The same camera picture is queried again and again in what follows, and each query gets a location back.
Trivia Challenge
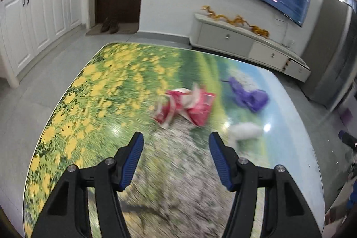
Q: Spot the white hallway cabinet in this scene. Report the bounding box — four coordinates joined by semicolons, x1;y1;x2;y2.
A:
0;0;87;88

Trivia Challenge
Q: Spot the grey refrigerator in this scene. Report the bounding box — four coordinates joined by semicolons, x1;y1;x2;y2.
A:
301;0;357;113

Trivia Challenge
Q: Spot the grey doormat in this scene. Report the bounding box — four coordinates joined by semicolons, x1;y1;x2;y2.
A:
85;23;138;37

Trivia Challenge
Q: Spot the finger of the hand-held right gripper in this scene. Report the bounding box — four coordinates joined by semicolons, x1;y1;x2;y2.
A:
338;130;357;148

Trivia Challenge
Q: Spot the television cable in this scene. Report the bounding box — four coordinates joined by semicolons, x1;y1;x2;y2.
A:
275;13;288;46

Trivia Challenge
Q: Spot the golden dragon ornament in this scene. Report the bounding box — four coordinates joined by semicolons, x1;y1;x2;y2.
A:
201;5;250;27

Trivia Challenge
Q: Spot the red white snack packet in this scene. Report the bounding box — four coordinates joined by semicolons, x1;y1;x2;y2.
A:
152;84;216;128

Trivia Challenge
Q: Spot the white crumpled tissue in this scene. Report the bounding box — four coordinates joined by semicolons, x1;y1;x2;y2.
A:
229;122;264;148

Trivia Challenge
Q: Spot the small golden ornament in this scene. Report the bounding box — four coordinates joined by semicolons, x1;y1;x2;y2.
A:
249;25;270;38

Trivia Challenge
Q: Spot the purple plastic bag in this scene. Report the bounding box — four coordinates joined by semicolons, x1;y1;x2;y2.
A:
222;76;270;113

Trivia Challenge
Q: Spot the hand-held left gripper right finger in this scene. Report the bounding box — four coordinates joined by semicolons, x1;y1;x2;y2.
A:
209;131;324;238

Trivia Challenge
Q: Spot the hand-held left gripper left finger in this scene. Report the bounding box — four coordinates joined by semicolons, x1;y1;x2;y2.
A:
31;131;145;238

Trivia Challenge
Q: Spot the white television stand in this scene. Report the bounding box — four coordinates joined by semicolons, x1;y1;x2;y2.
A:
190;13;311;82

